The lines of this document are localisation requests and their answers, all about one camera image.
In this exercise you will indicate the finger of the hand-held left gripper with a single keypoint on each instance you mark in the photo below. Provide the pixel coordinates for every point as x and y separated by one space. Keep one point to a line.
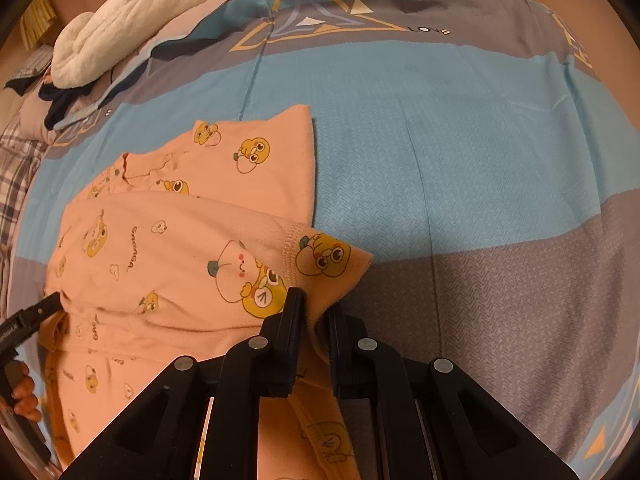
47 305

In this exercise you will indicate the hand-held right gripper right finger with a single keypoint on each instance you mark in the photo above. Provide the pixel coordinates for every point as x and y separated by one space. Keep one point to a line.
340 355

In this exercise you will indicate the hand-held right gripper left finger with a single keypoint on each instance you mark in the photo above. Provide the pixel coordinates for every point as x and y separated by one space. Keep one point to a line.
292 320

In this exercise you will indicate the pink duck print onesie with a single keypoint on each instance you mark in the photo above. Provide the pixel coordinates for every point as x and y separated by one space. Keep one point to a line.
175 240

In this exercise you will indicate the person's left hand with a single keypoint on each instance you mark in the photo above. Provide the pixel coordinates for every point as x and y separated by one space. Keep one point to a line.
25 395

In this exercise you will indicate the plaid blanket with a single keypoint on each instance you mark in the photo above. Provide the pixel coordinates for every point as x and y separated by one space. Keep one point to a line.
15 170

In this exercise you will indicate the dark cloth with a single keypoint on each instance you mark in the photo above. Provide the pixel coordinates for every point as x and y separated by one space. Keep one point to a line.
60 105

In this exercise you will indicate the blue grey duvet cover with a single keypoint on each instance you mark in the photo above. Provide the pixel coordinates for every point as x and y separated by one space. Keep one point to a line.
450 185

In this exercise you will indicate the striped pillow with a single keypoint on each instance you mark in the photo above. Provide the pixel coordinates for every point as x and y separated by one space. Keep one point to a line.
32 65

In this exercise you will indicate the bed with pinkish grey sheet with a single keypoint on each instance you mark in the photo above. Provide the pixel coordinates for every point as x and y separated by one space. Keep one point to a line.
117 72

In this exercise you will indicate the white fluffy blanket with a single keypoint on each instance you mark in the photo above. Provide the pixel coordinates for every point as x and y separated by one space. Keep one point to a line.
100 45

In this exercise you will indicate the yellow hanging cloth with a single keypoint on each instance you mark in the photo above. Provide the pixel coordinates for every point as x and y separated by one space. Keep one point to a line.
42 20

